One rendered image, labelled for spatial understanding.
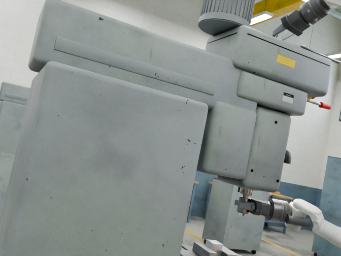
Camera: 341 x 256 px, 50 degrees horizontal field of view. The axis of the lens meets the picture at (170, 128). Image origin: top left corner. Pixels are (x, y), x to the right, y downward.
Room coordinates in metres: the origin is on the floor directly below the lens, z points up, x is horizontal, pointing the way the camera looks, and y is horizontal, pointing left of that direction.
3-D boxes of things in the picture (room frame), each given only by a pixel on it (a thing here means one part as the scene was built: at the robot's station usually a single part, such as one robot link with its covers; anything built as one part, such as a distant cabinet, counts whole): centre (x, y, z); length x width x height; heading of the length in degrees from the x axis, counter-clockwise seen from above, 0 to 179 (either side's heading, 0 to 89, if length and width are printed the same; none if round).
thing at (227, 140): (1.43, -0.17, 1.47); 0.24 x 0.19 x 0.26; 25
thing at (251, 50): (1.50, -0.34, 1.81); 0.47 x 0.26 x 0.16; 115
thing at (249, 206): (1.48, -0.36, 1.24); 0.06 x 0.02 x 0.03; 96
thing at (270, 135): (1.51, -0.35, 1.47); 0.21 x 0.19 x 0.32; 25
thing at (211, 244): (1.65, -0.29, 1.01); 0.06 x 0.05 x 0.06; 22
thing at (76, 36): (1.30, 0.10, 1.66); 0.80 x 0.23 x 0.20; 115
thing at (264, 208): (1.52, -0.44, 1.24); 0.13 x 0.12 x 0.10; 6
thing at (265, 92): (1.49, -0.31, 1.68); 0.34 x 0.24 x 0.10; 115
